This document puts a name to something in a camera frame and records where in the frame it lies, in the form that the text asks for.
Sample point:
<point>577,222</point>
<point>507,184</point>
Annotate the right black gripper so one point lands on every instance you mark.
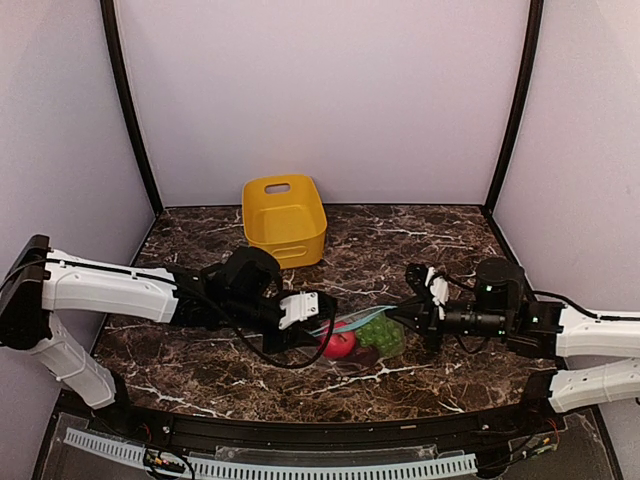
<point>420,314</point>

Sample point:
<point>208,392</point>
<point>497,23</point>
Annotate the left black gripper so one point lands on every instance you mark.
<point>294,337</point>

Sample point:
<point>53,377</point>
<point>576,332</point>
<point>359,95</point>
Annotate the clear zip top bag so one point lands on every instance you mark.
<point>354,321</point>

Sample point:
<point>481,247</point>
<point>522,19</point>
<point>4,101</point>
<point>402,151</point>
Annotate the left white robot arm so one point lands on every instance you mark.
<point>244,292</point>

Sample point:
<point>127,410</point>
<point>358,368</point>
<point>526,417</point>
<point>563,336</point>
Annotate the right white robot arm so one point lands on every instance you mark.
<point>548,327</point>

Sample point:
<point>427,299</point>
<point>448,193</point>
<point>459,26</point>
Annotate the red fake apple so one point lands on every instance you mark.
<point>341,343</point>

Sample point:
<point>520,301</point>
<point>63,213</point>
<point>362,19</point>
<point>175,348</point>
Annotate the green fake grapes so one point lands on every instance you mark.
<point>386,335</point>

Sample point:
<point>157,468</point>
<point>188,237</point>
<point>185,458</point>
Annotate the dark purple fake food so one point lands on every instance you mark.
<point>363,356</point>

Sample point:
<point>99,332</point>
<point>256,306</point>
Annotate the yellow plastic bin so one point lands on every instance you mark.
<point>284,216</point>

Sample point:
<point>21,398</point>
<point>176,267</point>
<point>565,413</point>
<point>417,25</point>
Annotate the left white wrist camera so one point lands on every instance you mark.
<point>298,307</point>

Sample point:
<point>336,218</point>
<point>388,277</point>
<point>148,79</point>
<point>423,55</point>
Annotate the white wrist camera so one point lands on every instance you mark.
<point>430,287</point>
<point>298,307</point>

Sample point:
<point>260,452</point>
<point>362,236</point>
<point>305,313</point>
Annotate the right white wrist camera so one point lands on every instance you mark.
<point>430,287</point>

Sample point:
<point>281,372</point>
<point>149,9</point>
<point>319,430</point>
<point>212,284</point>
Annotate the white slotted cable duct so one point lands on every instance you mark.
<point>245,463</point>

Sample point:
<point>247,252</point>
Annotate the black front rail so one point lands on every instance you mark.
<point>482,429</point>

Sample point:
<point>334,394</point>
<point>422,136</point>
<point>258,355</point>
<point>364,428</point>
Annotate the right black frame post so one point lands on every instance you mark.
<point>526,66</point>

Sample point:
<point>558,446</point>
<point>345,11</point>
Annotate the black frame post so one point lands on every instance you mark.
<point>526,66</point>
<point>119,72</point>

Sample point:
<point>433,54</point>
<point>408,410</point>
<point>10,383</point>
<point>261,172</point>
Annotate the left black frame post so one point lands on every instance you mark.
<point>119,72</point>

